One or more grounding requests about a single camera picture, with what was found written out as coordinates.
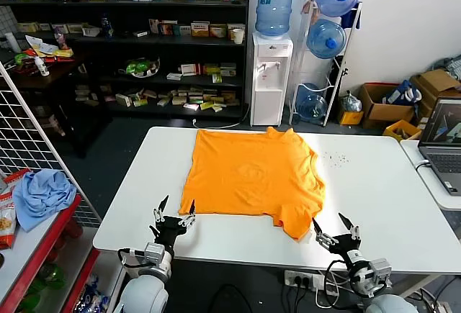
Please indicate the bowl with green bag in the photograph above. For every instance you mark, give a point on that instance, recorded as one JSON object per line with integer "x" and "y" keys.
{"x": 138, "y": 66}

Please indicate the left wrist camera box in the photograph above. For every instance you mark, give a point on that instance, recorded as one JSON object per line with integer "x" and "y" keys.
{"x": 155, "y": 252}

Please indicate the pink drink bottle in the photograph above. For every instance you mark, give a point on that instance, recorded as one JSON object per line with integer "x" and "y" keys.
{"x": 62, "y": 41}

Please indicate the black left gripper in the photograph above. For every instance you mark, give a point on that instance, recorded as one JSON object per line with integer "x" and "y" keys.
{"x": 167, "y": 230}

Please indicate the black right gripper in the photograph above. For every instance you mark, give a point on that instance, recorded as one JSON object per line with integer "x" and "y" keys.
{"x": 347, "y": 248}

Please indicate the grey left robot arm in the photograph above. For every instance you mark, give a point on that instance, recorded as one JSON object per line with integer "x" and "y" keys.
{"x": 144, "y": 295}

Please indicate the grey open laptop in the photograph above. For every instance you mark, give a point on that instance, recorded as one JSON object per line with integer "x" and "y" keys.
{"x": 443, "y": 162}

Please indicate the orange snack bag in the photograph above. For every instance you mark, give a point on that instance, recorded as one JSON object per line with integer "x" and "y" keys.
{"x": 7, "y": 223}

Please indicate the open brown cardboard box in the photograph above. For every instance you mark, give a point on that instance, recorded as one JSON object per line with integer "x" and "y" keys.
{"x": 392, "y": 115}

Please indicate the small white bottle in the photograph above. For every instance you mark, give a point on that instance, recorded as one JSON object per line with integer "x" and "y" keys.
{"x": 42, "y": 68}

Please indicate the white paper cup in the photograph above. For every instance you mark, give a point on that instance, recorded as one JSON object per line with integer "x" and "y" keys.
{"x": 238, "y": 36}

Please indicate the red white snack packet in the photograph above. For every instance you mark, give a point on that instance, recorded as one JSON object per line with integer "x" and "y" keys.
{"x": 14, "y": 178}

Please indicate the blue white packet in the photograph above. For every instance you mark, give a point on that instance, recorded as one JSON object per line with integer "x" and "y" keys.
{"x": 90, "y": 298}

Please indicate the white power strip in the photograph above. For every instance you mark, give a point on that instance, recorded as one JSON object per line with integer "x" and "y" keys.
{"x": 299, "y": 278}

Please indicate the orange medicine box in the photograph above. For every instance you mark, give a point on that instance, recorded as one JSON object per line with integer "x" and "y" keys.
{"x": 200, "y": 29}

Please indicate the small white side table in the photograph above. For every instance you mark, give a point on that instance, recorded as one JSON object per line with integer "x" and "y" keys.
{"x": 428, "y": 187}

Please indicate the white water dispenser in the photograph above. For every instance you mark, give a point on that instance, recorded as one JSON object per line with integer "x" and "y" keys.
{"x": 266, "y": 104}

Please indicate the green plastic bottle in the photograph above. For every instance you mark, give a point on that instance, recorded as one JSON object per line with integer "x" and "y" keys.
{"x": 52, "y": 277}

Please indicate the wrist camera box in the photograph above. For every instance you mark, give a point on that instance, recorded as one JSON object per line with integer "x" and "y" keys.
{"x": 155, "y": 252}
{"x": 378, "y": 271}

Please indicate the large white table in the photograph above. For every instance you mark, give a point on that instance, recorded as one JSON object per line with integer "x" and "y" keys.
{"x": 234, "y": 241}

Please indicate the white red medicine box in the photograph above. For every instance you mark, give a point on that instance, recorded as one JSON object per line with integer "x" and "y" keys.
{"x": 189, "y": 69}

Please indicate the white cylinder roll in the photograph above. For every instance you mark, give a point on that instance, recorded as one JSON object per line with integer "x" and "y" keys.
{"x": 12, "y": 42}

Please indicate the white metal jug rack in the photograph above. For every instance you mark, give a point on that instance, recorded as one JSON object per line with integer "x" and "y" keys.
{"x": 307, "y": 3}

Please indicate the blue white bag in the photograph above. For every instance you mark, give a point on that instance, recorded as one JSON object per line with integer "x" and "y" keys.
{"x": 398, "y": 93}

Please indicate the green snack bag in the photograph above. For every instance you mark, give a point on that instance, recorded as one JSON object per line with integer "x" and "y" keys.
{"x": 23, "y": 57}

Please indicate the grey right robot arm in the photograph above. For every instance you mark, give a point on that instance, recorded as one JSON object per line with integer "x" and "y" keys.
{"x": 389, "y": 306}

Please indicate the dark wooden table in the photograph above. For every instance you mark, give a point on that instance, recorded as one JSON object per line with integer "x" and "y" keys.
{"x": 61, "y": 72}

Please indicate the black shelf unit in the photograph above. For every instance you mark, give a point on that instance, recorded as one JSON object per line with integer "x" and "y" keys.
{"x": 180, "y": 42}

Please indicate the blue plaid clothes pile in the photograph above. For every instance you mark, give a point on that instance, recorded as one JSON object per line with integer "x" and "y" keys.
{"x": 450, "y": 64}

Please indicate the upright blue water jug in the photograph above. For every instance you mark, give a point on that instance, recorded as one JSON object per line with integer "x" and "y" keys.
{"x": 273, "y": 7}

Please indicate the pile of yellow papers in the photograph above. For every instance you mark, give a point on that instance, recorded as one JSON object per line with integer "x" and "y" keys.
{"x": 50, "y": 48}

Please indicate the light blue crumpled garment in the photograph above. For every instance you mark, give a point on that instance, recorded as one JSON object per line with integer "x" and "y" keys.
{"x": 43, "y": 190}

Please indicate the closed brown cardboard box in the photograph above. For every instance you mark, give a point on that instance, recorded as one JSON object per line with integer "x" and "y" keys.
{"x": 437, "y": 81}

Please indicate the yellow plastic bin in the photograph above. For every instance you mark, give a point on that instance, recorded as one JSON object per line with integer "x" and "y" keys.
{"x": 392, "y": 129}

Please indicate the clear plastic bag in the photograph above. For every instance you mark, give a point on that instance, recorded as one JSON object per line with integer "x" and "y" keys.
{"x": 351, "y": 102}

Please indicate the dark blue bottle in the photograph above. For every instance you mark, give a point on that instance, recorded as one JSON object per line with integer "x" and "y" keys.
{"x": 105, "y": 27}

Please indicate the orange t-shirt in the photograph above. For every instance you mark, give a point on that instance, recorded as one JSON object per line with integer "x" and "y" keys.
{"x": 252, "y": 172}

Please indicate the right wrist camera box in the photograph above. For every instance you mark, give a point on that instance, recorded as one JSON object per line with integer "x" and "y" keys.
{"x": 378, "y": 271}

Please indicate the red-edged shelf cart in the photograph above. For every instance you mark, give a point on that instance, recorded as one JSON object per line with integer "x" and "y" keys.
{"x": 47, "y": 246}

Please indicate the small yellow box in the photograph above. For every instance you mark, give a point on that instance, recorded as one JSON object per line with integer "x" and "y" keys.
{"x": 351, "y": 118}

